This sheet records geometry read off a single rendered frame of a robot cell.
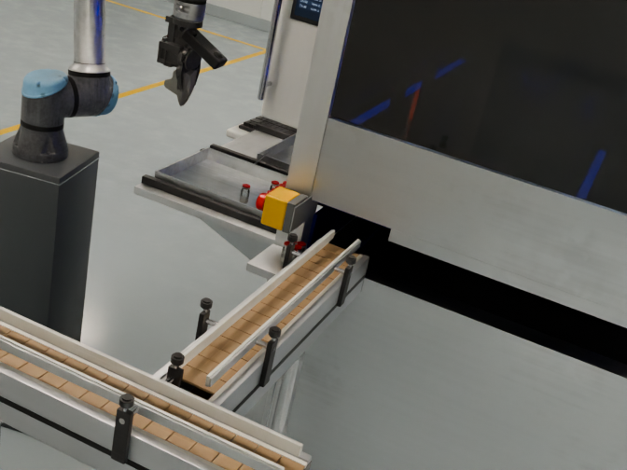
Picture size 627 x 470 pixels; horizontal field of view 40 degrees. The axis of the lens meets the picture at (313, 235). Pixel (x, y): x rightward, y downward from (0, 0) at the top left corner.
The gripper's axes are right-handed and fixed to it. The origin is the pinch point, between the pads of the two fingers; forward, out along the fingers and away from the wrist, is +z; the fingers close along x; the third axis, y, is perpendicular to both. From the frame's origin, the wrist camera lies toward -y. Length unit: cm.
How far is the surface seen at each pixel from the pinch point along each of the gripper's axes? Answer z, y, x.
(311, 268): 17, -50, 27
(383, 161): -6, -56, 12
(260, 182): 21.3, -16.4, -17.4
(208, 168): 21.2, -1.9, -14.3
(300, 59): 4, 8, -90
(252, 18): 98, 247, -542
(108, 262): 109, 74, -88
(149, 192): 21.5, 0.2, 10.9
